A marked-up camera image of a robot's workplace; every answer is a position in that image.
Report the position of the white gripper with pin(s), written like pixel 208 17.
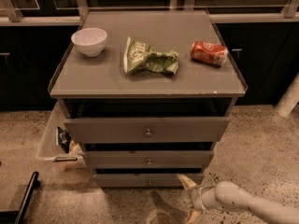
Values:
pixel 197 197

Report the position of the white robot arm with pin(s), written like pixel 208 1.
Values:
pixel 229 197

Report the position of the grey drawer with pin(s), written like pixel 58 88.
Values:
pixel 147 130
pixel 137 180
pixel 147 159

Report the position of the grey middle drawer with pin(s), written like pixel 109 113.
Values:
pixel 147 159

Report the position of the white post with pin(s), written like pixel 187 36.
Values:
pixel 289 99

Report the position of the white bowl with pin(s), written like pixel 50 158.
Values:
pixel 90 41

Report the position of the grey top drawer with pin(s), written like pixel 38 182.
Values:
pixel 147 130

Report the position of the grey bottom drawer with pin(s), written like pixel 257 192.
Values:
pixel 137 180

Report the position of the grey drawer cabinet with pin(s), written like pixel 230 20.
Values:
pixel 99 88

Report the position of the black bar object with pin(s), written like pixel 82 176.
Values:
pixel 17 216

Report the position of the red soda can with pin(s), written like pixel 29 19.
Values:
pixel 210 53

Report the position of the clear plastic bin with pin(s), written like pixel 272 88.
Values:
pixel 49 148

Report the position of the green crumpled chip bag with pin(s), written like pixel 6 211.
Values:
pixel 140 56

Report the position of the dark background counter cabinets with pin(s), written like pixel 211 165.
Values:
pixel 262 36

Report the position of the dark snack package in bin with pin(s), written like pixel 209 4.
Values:
pixel 63 139

